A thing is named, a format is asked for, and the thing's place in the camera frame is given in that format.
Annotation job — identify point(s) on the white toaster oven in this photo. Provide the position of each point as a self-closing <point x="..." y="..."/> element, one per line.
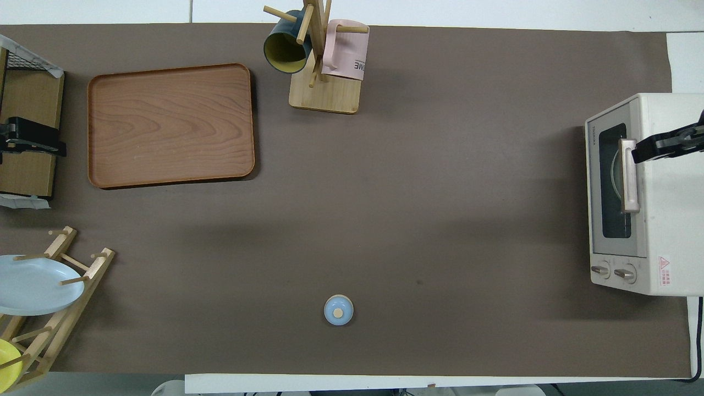
<point x="674" y="220"/>

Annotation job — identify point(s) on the large silver oven knob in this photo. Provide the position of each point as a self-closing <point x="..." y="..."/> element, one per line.
<point x="626" y="273"/>

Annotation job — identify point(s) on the small silver oven knob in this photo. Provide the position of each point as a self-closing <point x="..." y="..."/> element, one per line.
<point x="600" y="270"/>

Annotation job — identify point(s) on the white plastic sheet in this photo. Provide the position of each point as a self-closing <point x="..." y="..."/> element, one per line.
<point x="22" y="202"/>

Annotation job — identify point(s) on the red warning sticker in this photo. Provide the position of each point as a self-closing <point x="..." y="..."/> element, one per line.
<point x="665" y="270"/>

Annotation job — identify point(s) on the brown wooden tray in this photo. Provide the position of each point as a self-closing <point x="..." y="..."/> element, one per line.
<point x="170" y="126"/>

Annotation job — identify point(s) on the light blue plate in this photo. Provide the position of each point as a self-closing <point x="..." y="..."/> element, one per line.
<point x="33" y="286"/>

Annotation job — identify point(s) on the wooden dish rack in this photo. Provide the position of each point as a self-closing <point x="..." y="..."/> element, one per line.
<point x="55" y="324"/>

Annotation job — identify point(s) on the yellow plate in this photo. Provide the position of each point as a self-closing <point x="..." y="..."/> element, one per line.
<point x="6" y="363"/>

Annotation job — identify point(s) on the brown table mat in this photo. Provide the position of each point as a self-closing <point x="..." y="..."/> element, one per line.
<point x="418" y="220"/>

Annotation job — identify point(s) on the dark green mug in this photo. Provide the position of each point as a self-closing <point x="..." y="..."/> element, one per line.
<point x="283" y="49"/>

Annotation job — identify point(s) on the wooden mug tree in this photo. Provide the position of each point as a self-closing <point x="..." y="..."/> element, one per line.
<point x="324" y="96"/>

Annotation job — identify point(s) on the pink mug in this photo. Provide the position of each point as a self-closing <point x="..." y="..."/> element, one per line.
<point x="344" y="55"/>

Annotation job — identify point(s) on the blue jar with cork lid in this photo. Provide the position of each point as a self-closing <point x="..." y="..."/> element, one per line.
<point x="338" y="311"/>

